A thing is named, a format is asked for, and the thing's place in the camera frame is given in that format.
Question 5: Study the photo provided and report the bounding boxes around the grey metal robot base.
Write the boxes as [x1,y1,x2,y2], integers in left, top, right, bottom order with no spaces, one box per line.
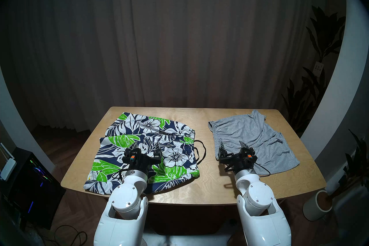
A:
[143,231,240,246]

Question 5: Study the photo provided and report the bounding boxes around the black floor cable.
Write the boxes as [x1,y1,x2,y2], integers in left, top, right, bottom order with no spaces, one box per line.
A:
[37,225,88,246]

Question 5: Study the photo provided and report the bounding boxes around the white router box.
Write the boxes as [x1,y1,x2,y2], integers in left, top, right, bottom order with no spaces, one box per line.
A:
[0,143,17,181]

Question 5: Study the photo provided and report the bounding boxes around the tall dark leafy plant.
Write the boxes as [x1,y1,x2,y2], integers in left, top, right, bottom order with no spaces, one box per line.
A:
[281,6,346,136]

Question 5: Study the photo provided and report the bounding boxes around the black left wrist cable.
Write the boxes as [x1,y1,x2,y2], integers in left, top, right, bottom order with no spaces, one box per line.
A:
[111,170,127,182]

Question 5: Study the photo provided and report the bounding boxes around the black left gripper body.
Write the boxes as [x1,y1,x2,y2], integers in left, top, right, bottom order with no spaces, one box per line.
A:
[123,148,161,172]

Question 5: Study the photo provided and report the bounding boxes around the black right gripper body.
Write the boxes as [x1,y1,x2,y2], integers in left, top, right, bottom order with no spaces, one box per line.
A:
[218,148,257,174]

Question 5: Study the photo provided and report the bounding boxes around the white cylindrical plant pot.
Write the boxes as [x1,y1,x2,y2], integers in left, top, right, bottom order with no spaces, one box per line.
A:
[303,190,332,221]

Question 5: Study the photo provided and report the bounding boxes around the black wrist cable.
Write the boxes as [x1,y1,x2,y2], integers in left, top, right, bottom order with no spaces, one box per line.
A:
[254,163,271,177]
[111,170,127,182]

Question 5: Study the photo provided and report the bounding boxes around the navy green floral shorts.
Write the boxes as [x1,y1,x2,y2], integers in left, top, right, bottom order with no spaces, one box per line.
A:
[84,112,206,194]

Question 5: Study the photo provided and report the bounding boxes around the beige pleated curtain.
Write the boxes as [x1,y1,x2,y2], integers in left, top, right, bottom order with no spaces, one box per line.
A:
[9,0,332,130]

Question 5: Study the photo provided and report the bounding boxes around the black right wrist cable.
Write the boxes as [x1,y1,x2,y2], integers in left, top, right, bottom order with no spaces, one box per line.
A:
[254,163,271,177]

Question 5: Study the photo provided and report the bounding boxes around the small dark leafy plant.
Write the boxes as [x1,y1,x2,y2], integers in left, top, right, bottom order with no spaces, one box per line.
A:
[332,129,369,200]

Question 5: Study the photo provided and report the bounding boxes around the black computer tower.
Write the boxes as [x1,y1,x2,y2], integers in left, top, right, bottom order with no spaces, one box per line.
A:
[3,147,66,230]

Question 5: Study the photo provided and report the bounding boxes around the grey jersey shorts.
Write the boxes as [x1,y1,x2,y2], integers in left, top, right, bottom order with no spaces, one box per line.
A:
[208,110,300,176]

